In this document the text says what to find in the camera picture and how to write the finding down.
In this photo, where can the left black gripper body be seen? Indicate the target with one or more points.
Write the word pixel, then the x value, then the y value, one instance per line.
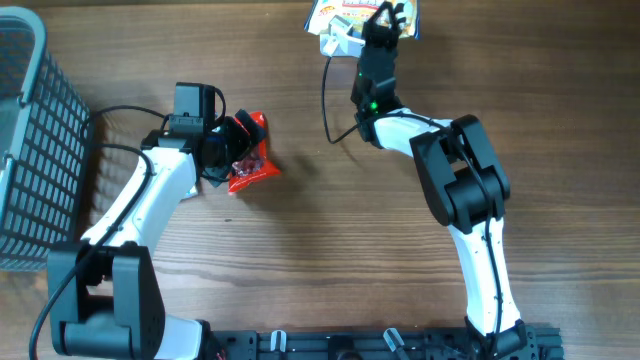
pixel 230 142

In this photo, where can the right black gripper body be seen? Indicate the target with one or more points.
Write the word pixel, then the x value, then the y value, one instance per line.
pixel 381 38

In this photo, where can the cream yellow snack bag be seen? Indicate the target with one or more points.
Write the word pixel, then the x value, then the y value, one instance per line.
pixel 357 12

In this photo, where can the red candy bag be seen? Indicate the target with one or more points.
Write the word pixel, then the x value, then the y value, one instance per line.
pixel 255 165

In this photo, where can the small teal white box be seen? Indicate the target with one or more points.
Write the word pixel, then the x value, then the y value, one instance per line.
pixel 193 192

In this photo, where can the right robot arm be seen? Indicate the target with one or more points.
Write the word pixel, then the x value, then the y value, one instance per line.
pixel 464 185

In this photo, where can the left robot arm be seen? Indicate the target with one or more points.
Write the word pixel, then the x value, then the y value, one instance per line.
pixel 104 299

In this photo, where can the white barcode scanner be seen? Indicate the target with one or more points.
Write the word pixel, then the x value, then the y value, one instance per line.
pixel 340 44

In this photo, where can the dark grey plastic shopping basket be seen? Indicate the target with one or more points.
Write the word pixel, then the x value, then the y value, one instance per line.
pixel 43 152

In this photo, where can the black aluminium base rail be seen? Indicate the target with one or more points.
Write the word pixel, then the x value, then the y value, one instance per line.
pixel 375 345

